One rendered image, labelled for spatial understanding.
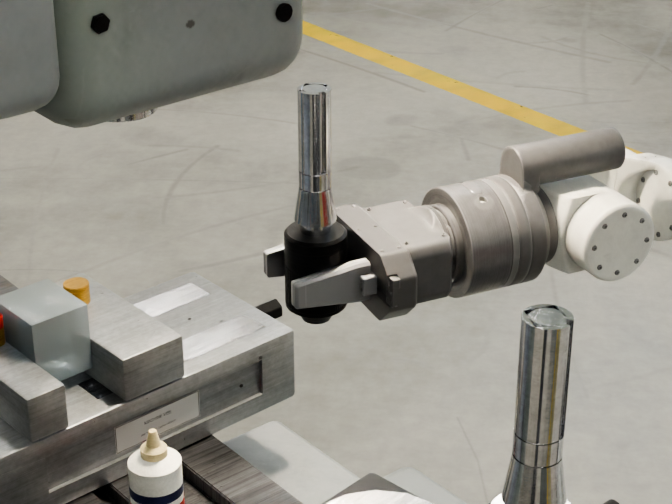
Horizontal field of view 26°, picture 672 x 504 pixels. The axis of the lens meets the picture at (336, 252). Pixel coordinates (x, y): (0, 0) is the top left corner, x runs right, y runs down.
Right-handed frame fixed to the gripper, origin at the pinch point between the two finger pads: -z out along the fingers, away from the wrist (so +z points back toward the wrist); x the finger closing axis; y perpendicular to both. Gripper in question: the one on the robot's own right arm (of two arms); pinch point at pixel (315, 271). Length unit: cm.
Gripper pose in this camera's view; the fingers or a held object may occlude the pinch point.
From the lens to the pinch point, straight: 109.3
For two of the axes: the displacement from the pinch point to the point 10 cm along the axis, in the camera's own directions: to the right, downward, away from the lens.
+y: 0.1, 8.9, 4.6
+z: 9.1, -2.0, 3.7
